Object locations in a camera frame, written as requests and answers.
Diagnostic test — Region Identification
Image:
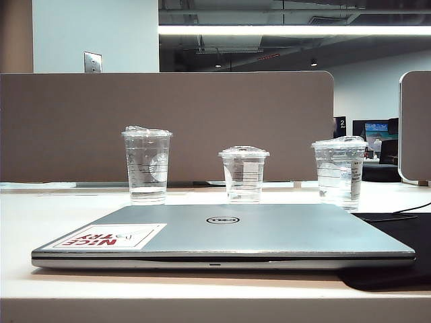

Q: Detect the small clear plastic cup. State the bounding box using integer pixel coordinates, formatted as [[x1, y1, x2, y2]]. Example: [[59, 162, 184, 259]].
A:
[[218, 145, 271, 205]]

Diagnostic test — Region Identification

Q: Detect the tall clear cup with logo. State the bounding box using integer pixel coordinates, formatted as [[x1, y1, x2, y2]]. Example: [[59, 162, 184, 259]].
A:
[[121, 124, 174, 206]]

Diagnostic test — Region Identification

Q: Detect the silver Dell laptop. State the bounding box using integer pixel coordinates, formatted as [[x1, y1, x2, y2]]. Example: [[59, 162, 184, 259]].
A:
[[31, 203, 417, 270]]

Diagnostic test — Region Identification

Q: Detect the clear cup with white label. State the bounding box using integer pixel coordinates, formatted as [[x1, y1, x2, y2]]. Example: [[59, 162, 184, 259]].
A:
[[310, 135, 369, 212]]

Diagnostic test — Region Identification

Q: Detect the dark sign with numeral two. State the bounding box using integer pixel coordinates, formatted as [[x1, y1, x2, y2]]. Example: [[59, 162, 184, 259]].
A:
[[333, 116, 347, 139]]

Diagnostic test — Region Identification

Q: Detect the long ceiling light strip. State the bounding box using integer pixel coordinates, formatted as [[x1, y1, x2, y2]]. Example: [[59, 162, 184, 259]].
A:
[[158, 25, 431, 36]]

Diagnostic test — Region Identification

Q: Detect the computer monitor with blue picture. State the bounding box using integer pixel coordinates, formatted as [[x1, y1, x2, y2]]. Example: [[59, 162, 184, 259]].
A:
[[352, 119, 391, 144]]

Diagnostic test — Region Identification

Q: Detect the black office chair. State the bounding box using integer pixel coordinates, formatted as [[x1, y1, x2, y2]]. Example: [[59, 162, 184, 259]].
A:
[[362, 139, 400, 182]]

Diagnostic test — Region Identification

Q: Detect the brown partition with white edge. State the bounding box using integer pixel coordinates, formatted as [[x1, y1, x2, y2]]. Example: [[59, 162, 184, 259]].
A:
[[398, 70, 431, 188]]

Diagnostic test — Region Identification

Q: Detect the black mouse pad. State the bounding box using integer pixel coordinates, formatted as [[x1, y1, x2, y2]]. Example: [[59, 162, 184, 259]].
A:
[[338, 211, 431, 292]]

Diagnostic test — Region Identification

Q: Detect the metal wall switch plate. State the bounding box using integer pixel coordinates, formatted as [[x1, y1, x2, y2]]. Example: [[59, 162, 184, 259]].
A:
[[84, 50, 102, 73]]

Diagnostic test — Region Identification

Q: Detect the black cable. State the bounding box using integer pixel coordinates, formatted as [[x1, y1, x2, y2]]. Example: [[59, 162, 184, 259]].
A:
[[392, 201, 431, 215]]

